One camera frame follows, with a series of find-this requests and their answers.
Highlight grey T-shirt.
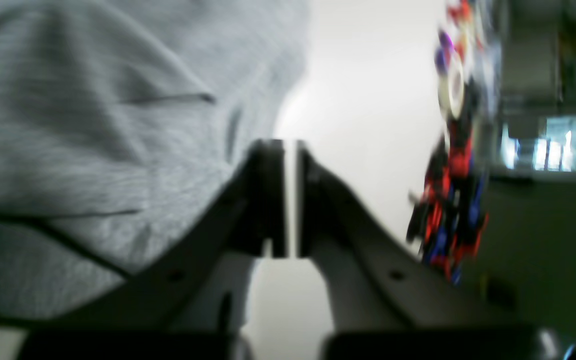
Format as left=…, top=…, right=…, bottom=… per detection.
left=0, top=0, right=310, bottom=321

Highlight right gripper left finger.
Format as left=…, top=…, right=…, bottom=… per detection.
left=18, top=139, right=288, bottom=360

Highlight colourful cluttered objects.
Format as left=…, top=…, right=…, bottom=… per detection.
left=406, top=0, right=501, bottom=285

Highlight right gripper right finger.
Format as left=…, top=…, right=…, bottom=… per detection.
left=295, top=141, right=563, bottom=360

